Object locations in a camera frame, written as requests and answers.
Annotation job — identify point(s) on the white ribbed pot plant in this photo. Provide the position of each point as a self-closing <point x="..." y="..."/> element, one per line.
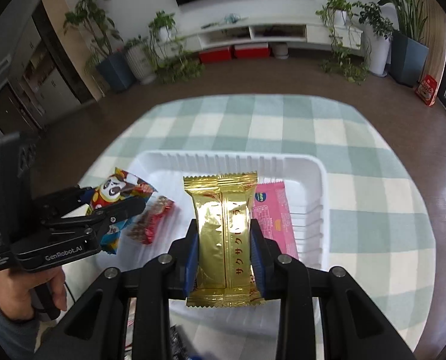
<point x="377" y="32"/>

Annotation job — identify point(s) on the red gift bag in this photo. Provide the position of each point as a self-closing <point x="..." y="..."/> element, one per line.
<point x="426" y="90"/>

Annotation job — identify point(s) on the blue pot tall plant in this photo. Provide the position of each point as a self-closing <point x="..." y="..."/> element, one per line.
<point x="105" y="62"/>

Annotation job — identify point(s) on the red storage box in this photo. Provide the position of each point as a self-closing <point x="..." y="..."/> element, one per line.
<point x="216" y="55"/>
<point x="252" y="51"/>

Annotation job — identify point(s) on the white plastic tray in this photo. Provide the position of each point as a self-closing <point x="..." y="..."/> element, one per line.
<point x="305" y="182"/>

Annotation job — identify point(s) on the white pot plant left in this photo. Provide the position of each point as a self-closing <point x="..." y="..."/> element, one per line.
<point x="162" y="54"/>

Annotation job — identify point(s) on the gold wafer snack packet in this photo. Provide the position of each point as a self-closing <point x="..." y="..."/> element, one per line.
<point x="223" y="211"/>

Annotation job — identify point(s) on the red chocolate candy packet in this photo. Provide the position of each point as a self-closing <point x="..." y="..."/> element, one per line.
<point x="144" y="227"/>

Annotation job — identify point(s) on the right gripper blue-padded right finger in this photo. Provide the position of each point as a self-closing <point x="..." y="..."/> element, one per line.
<point x="264" y="253"/>

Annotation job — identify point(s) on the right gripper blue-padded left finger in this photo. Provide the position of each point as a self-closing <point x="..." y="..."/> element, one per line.
<point x="185" y="262"/>

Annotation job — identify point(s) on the wooden cabinet shelf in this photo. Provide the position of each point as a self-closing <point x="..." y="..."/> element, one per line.
<point x="44" y="78"/>

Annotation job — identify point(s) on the green checked tablecloth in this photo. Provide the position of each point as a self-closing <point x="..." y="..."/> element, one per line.
<point x="352" y="202"/>

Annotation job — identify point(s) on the dark blue tall planter plant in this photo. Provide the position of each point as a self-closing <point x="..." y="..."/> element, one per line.
<point x="408" y="53"/>

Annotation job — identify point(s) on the white tv console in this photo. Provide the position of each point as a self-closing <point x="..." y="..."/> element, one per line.
<point x="296" y="31"/>

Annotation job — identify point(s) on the red storage box right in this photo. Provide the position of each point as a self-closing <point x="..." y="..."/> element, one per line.
<point x="252" y="51"/>

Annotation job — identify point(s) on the trailing pothos on console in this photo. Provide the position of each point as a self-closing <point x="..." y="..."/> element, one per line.
<point x="337" y="18"/>

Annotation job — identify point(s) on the red storage box left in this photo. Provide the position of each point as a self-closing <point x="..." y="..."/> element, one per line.
<point x="216" y="55"/>

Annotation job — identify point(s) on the panda print snack packet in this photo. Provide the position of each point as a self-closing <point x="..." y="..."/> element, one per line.
<point x="121" y="185"/>

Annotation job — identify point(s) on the pink snack wrapper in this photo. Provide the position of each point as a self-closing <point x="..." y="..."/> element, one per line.
<point x="271" y="210"/>

